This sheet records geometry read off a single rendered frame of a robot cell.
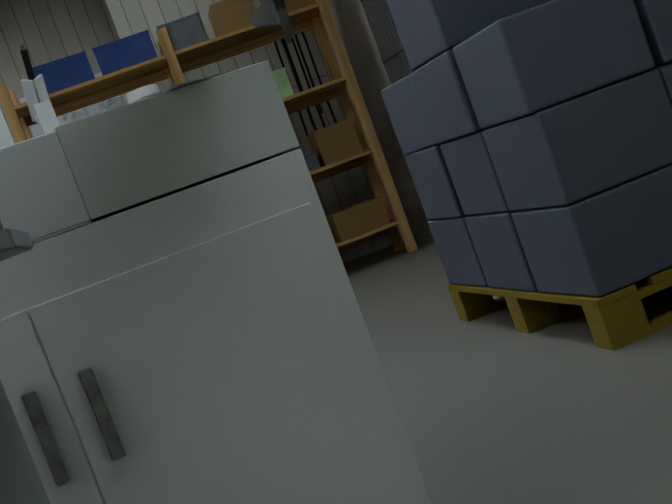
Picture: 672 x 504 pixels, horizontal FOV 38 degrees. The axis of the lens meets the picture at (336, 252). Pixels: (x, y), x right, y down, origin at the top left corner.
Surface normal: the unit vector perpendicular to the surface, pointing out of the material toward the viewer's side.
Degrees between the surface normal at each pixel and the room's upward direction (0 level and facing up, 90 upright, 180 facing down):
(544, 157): 90
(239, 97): 90
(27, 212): 90
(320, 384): 90
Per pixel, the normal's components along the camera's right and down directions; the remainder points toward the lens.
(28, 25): 0.22, 0.00
